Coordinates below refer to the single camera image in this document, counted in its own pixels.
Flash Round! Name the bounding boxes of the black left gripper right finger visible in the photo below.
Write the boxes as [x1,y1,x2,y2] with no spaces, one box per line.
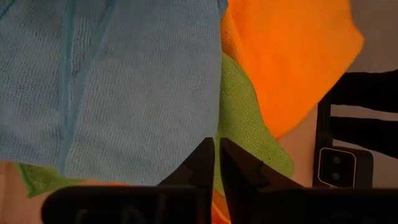
[220,137,398,224]

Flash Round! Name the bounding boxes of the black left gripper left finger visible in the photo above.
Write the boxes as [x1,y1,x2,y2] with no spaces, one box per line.
[42,137,216,224]

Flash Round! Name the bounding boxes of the blue microfiber towel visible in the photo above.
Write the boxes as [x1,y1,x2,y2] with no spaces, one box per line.
[0,0,229,187]

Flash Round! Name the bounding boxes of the green microfiber towel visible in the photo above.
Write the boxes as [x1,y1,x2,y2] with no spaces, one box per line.
[17,52,295,200]

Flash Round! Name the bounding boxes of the small black camera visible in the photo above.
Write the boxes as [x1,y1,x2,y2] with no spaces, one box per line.
[317,146,374,189]

